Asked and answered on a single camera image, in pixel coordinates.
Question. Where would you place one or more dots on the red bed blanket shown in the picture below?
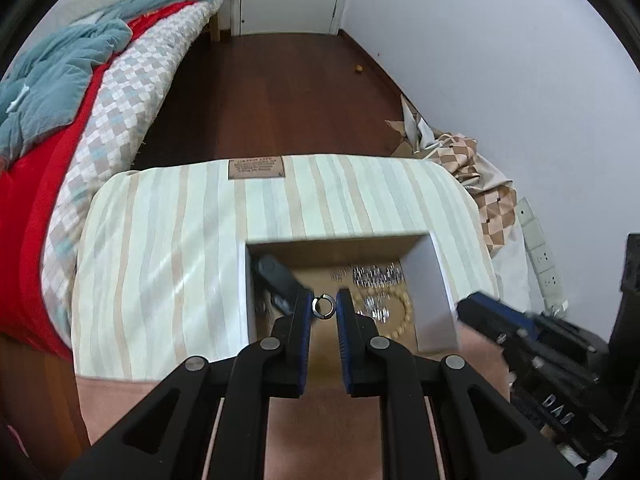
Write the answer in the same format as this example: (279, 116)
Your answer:
(29, 189)

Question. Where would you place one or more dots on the teal blue quilt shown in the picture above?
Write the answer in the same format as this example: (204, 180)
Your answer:
(45, 88)

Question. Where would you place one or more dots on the checkered bed sheet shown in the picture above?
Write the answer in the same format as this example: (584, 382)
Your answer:
(129, 97)

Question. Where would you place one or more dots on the white power strip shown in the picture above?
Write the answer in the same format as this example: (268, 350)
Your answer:
(542, 260)

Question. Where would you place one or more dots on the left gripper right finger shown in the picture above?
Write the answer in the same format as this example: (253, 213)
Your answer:
(439, 419)

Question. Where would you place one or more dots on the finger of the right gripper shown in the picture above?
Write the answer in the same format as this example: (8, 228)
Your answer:
(493, 319)

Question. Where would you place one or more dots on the checkered beige cloth pile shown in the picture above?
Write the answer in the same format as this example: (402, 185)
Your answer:
(493, 193)

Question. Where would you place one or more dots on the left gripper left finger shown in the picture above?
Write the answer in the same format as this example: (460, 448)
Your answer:
(207, 413)

